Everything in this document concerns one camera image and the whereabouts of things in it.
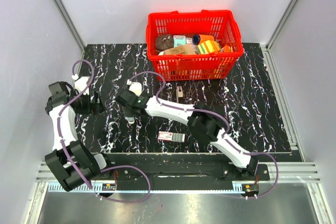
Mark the brown round item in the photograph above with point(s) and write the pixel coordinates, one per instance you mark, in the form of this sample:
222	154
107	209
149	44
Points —
164	42

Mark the brown cardboard box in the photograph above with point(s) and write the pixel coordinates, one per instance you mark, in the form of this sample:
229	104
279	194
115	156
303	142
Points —
186	49

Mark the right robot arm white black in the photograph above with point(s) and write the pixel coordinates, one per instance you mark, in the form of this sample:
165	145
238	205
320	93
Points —
206	126

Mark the yellow green striped package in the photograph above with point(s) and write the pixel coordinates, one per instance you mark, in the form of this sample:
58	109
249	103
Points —
208	47

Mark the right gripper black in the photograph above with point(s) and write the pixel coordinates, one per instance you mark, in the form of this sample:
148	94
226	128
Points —
128	114

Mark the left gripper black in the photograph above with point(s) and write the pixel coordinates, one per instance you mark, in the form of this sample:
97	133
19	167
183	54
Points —
93	108

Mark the red plastic basket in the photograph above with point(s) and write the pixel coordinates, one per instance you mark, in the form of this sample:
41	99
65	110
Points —
218	23

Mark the red white staple box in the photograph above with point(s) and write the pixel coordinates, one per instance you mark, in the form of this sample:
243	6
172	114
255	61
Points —
171	137

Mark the light blue stapler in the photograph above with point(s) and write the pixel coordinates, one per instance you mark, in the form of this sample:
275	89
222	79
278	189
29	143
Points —
131	120

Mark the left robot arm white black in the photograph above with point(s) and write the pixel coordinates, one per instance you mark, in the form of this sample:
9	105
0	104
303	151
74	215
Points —
70	161

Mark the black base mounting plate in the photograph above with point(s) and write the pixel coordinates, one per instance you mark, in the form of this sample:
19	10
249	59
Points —
217	165

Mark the orange bottle blue cap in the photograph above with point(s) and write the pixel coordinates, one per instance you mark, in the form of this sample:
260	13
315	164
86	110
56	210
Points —
200	38

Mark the teal small box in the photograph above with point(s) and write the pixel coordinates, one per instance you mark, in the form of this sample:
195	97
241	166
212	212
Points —
179	40

